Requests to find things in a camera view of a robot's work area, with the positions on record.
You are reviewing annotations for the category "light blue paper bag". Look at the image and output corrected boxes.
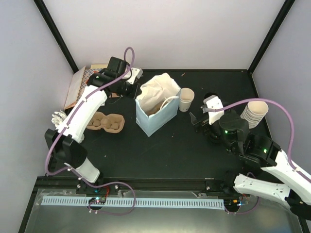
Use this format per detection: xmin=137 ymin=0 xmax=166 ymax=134
xmin=135 ymin=73 xmax=181 ymax=137

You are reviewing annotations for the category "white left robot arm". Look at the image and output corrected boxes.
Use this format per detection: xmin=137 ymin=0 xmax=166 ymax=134
xmin=45 ymin=57 xmax=137 ymax=194

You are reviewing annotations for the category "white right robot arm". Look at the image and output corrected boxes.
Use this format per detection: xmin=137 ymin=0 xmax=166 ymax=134
xmin=190 ymin=110 xmax=311 ymax=220

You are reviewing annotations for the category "black paper cup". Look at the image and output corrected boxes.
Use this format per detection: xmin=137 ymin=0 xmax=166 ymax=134
xmin=204 ymin=92 xmax=219 ymax=99

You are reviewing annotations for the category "tan kraft paper bag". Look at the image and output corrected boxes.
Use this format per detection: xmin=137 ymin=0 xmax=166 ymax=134
xmin=90 ymin=64 xmax=108 ymax=70

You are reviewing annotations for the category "blue checkered paper bag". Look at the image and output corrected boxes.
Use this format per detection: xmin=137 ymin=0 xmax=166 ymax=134
xmin=77 ymin=68 xmax=101 ymax=100

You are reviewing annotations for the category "tall stack of paper cups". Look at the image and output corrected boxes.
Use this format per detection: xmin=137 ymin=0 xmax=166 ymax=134
xmin=241 ymin=101 xmax=269 ymax=129

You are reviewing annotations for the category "white orange-edged paper bag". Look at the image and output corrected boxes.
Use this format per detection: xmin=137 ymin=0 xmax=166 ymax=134
xmin=64 ymin=66 xmax=86 ymax=110

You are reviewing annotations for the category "small electronics board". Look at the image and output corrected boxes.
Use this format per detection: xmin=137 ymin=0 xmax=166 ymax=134
xmin=88 ymin=197 xmax=106 ymax=205

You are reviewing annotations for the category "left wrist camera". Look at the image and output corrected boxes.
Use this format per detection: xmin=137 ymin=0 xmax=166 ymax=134
xmin=123 ymin=67 xmax=143 ymax=84

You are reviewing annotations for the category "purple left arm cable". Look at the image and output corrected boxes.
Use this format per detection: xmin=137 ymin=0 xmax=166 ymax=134
xmin=45 ymin=47 xmax=136 ymax=176

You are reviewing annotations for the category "light blue slotted cable duct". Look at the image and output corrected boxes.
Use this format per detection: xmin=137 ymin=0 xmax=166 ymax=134
xmin=41 ymin=196 xmax=225 ymax=210

